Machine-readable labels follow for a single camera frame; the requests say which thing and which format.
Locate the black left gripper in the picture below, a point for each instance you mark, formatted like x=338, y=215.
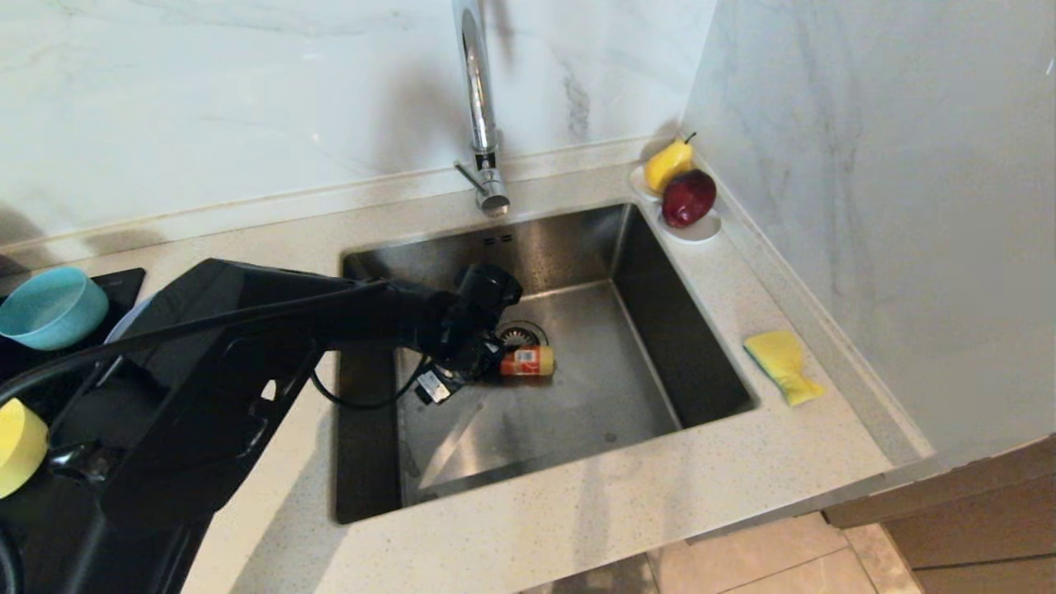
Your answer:
x=466, y=355

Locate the orange dish soap bottle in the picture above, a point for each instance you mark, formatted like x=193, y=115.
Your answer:
x=528, y=361

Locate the chrome faucet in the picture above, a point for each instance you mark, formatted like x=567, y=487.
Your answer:
x=478, y=82

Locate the yellow sponge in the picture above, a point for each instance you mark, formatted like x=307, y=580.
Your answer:
x=780, y=356

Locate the blue-grey plate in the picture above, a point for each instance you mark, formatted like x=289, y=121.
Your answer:
x=128, y=313

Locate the light blue bowl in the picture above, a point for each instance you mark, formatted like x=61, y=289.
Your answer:
x=54, y=309

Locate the pale yellow bowl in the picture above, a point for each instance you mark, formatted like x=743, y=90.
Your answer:
x=21, y=445

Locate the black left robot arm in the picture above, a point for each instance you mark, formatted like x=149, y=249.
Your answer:
x=231, y=371

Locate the metal sink drain strainer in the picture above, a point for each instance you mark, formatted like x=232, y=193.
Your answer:
x=524, y=332

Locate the stainless steel sink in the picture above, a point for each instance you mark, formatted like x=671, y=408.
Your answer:
x=660, y=330

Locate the dark red apple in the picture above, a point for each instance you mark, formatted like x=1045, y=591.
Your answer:
x=688, y=199

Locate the yellow pear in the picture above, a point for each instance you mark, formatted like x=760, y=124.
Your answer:
x=667, y=168

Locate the black induction cooktop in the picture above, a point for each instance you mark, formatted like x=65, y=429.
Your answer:
x=120, y=285

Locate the wooden cabinet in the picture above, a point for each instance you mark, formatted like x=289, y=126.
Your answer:
x=973, y=528

